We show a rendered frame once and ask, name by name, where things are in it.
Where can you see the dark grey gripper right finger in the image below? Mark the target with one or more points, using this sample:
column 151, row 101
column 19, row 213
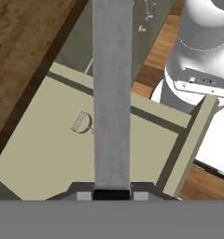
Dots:
column 141, row 190

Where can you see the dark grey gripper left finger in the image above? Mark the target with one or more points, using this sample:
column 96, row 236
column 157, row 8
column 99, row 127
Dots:
column 82, row 190

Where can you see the beige open drawer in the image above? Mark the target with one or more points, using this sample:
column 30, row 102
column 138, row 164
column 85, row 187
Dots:
column 48, row 155

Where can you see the silver cupboard knob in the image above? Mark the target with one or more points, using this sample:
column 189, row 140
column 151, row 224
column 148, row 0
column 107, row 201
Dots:
column 142, row 29

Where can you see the white rounded pedestal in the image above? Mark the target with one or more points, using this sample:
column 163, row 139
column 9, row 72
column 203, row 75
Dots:
column 204, row 49

